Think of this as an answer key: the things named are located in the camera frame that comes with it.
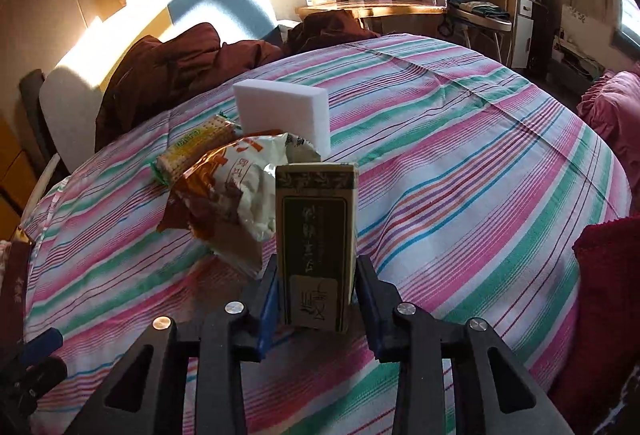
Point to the green gold tea box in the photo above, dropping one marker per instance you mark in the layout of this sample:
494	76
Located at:
315	235

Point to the yellow label cracker packet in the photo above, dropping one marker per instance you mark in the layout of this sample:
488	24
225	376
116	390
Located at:
192	150

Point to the wooden backed chair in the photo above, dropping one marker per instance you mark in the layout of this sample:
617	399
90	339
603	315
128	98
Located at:
480	12

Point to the striped bed sheet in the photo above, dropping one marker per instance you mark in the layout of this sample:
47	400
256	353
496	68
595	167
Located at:
450	155

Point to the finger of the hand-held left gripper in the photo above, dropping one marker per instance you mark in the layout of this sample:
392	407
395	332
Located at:
35	377
42	342

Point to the dark brown cloth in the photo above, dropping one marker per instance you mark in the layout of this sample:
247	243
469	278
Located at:
325	32

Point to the white cabinet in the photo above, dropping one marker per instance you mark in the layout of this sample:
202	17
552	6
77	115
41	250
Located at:
522	32

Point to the white sponge block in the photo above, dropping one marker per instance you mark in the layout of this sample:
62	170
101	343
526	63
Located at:
285	115

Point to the wooden wardrobe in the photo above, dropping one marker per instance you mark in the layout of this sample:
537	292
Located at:
12	175

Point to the dark red blanket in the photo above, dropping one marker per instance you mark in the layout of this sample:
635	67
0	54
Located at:
165	65

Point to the wooden desk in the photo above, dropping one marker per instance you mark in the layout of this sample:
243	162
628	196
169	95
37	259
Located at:
380	9

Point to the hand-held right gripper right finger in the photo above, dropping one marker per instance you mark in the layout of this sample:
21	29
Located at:
367	305

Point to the pink ruffled cloth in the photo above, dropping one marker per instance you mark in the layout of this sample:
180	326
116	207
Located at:
612	115

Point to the red knitted cloth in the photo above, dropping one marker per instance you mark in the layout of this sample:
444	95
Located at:
610	290

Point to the small window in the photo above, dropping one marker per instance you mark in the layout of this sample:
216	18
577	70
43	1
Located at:
631	10

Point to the maroon gift box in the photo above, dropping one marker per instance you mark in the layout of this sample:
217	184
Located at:
12	280

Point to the orange white snack bag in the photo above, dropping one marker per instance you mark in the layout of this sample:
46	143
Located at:
235	195

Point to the grey chair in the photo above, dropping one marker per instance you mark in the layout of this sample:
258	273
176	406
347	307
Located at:
70	100

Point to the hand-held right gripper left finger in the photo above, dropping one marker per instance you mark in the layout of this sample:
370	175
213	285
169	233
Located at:
267	310

